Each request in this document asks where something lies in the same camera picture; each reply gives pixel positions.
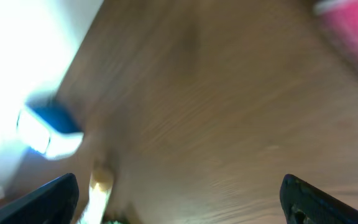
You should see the white barcode scanner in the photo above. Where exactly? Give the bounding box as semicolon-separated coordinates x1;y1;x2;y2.
16;104;84;160

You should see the white bamboo print tube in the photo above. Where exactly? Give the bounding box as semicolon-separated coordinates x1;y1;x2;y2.
76;167;114;224

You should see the green lid glass jar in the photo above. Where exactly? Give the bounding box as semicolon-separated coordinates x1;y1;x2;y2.
103;220;125;224

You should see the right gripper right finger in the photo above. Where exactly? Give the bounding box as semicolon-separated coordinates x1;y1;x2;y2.
280;174;358;224

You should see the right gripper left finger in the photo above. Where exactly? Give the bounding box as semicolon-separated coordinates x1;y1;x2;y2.
0;173;79;224

